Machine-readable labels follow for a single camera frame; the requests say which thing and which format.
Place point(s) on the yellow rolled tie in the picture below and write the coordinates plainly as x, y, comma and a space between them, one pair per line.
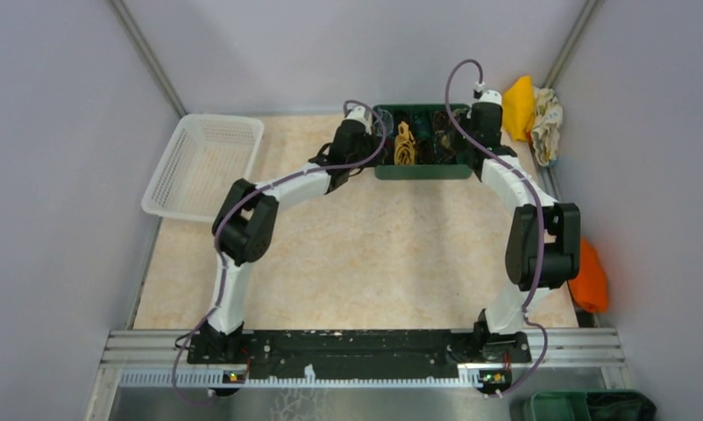
404, 146

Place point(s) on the grey rolled tie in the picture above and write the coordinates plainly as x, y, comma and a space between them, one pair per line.
385, 122

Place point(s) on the white plastic basket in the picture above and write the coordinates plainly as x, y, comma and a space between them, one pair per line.
205, 155

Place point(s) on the green bin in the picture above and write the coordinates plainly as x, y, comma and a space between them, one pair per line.
617, 404

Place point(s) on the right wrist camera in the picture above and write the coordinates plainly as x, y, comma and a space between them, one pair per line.
481, 94

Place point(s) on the cream patterned cloth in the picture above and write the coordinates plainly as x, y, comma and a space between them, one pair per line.
545, 133

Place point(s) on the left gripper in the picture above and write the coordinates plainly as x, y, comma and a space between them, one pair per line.
372, 139

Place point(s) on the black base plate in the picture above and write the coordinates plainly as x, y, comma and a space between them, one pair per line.
363, 355

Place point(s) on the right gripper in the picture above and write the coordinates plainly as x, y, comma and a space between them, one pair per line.
461, 148

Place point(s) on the orange cloth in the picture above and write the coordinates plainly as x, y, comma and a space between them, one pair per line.
589, 289

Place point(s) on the aluminium frame rail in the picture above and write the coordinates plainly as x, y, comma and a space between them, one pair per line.
155, 358

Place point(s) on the yellow cloth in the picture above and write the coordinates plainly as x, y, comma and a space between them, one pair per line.
519, 109

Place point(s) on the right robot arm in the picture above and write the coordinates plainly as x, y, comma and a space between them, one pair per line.
543, 243

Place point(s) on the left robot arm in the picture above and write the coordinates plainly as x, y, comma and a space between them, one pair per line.
243, 232

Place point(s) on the green compartment tray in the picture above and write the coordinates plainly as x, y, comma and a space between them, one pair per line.
435, 158

